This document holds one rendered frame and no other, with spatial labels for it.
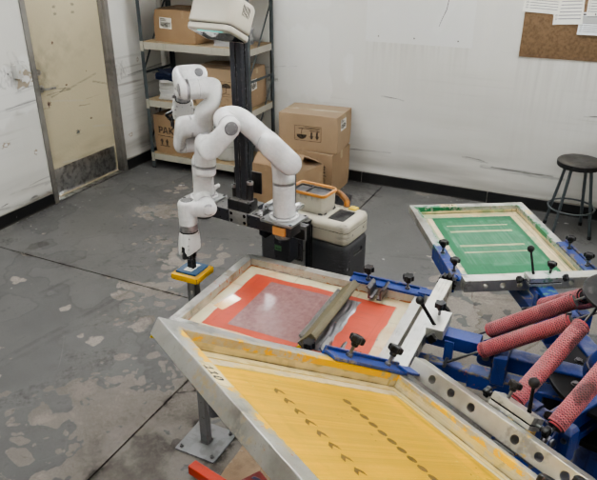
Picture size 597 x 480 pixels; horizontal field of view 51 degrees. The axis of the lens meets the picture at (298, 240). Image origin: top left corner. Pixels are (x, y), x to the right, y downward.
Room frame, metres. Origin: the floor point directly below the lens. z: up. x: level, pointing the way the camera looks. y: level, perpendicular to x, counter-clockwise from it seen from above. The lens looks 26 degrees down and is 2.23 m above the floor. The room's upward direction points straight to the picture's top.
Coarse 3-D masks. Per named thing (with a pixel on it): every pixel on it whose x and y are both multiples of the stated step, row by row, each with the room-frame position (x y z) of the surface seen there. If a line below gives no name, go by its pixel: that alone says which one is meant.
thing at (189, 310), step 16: (256, 256) 2.39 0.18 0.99; (224, 272) 2.25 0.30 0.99; (240, 272) 2.29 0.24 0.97; (288, 272) 2.30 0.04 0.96; (304, 272) 2.26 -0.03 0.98; (320, 272) 2.25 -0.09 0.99; (208, 288) 2.12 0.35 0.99; (224, 288) 2.17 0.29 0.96; (192, 304) 2.00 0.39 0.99; (416, 304) 2.00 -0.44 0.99; (176, 320) 1.90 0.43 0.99; (400, 320) 1.90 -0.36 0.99; (400, 336) 1.80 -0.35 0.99; (384, 352) 1.70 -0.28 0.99
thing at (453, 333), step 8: (448, 328) 1.77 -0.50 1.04; (448, 336) 1.72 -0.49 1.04; (456, 336) 1.72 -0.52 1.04; (464, 336) 1.72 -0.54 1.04; (472, 336) 1.72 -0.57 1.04; (480, 336) 1.72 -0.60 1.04; (432, 344) 1.74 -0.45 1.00; (440, 344) 1.73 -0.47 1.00; (456, 344) 1.71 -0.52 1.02; (464, 344) 1.70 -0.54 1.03; (472, 344) 1.69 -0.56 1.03; (464, 352) 1.70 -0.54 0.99
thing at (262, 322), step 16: (240, 304) 2.06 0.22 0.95; (256, 304) 2.06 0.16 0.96; (208, 320) 1.95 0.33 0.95; (224, 320) 1.95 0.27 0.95; (240, 320) 1.95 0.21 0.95; (256, 320) 1.95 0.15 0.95; (272, 320) 1.95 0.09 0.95; (288, 320) 1.95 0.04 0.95; (304, 320) 1.95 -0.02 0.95; (256, 336) 1.85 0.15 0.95; (272, 336) 1.85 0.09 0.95; (288, 336) 1.85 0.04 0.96; (336, 336) 1.85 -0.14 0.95; (368, 336) 1.85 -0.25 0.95; (368, 352) 1.75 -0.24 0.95
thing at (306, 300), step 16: (256, 288) 2.18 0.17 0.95; (272, 288) 2.18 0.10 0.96; (288, 288) 2.18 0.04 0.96; (304, 288) 2.18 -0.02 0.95; (272, 304) 2.06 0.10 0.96; (288, 304) 2.06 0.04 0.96; (304, 304) 2.06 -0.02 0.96; (320, 304) 2.06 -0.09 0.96; (368, 304) 2.06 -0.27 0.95; (352, 320) 1.95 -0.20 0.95; (368, 320) 1.95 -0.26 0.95; (384, 320) 1.95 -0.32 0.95
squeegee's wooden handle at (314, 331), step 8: (352, 280) 2.11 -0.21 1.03; (344, 288) 2.09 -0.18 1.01; (352, 288) 2.06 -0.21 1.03; (336, 296) 2.04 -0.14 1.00; (344, 296) 1.99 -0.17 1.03; (336, 304) 1.93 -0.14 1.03; (344, 304) 1.97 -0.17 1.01; (328, 312) 1.88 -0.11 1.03; (336, 312) 1.90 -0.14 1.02; (320, 320) 1.83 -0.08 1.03; (328, 320) 1.84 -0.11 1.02; (312, 328) 1.80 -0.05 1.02; (320, 328) 1.79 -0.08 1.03; (304, 336) 1.77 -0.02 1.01; (312, 336) 1.74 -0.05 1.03
